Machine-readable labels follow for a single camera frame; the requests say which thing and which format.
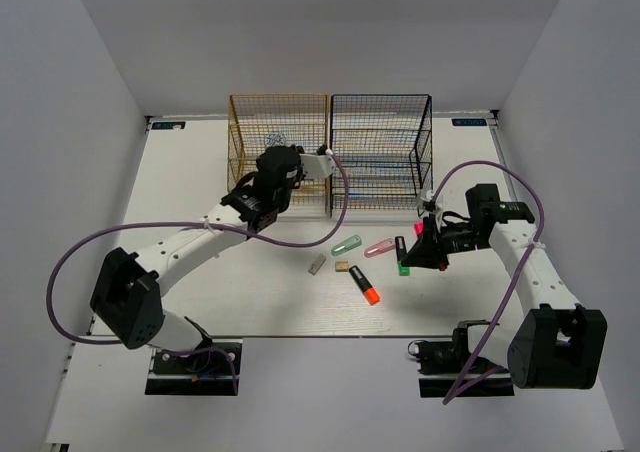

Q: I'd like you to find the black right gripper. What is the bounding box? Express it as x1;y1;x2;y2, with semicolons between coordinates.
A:
401;212;492;270

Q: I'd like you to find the pink correction tape dispenser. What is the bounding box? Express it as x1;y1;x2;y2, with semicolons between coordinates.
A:
364;238;396;258

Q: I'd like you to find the round blue white tape tin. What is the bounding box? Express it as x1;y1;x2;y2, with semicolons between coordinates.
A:
264;132;287;147

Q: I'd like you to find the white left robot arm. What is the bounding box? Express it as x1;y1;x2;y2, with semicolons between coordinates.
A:
90;145;304;371

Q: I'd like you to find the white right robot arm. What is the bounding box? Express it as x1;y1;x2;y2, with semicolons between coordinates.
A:
400;184;607;389

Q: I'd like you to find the green black highlighter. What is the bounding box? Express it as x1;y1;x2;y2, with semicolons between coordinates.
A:
394;236;410;276

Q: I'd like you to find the green correction tape dispenser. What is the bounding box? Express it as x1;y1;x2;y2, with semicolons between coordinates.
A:
331;234;362;257

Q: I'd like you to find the orange black highlighter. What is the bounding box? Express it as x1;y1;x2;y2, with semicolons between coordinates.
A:
348;266;380;305

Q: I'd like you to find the small beige eraser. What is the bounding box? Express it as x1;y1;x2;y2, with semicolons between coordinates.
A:
334;260;349;272

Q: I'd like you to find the grey white eraser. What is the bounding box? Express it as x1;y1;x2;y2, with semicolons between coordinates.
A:
308;254;326;275

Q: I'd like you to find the left blue table label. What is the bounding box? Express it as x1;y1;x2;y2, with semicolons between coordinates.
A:
151;121;186;130

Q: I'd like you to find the gold wire mesh basket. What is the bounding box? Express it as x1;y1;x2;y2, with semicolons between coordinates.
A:
227;93;329;190

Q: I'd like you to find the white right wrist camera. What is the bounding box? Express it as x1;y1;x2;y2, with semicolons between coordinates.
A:
416;188;444;229

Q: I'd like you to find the black wire mesh basket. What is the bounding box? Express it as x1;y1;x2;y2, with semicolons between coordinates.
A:
326;94;433;216

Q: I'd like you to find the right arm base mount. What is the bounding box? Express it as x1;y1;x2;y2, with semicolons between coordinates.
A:
407;340;515;399

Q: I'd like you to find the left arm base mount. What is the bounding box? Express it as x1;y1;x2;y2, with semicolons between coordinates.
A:
145;340;243;397

